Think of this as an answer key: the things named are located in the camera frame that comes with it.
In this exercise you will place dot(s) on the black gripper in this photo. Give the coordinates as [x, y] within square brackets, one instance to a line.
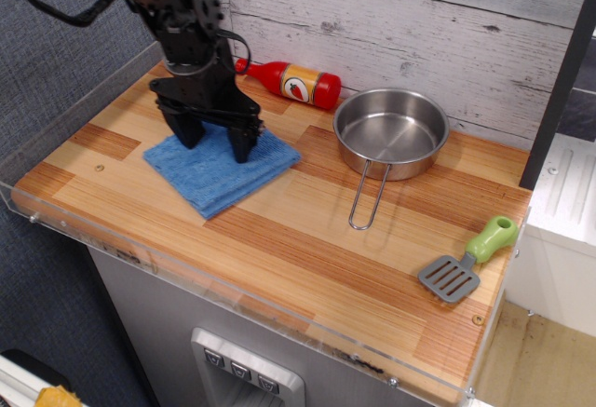
[192, 96]

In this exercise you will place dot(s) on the blue microfiber napkin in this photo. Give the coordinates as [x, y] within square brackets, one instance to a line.
[208, 176]

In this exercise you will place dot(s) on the steel pan with wire handle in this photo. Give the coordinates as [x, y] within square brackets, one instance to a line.
[388, 134]

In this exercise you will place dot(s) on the green handled grey toy spatula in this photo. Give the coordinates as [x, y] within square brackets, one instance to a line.
[451, 279]

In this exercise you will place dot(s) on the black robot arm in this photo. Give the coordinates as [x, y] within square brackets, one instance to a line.
[188, 31]

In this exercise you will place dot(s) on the red toy sauce bottle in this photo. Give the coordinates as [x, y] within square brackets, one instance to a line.
[294, 82]

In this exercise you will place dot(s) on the grey toy fridge cabinet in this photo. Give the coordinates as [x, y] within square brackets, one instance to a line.
[159, 317]

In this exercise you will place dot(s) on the silver dispenser panel with buttons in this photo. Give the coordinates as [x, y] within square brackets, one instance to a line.
[235, 376]

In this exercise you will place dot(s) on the yellow object at corner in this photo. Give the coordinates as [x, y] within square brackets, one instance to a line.
[57, 397]

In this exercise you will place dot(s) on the white toy sink unit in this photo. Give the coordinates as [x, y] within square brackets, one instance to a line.
[553, 271]

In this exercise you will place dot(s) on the dark right post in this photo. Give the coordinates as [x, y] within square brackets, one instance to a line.
[572, 60]

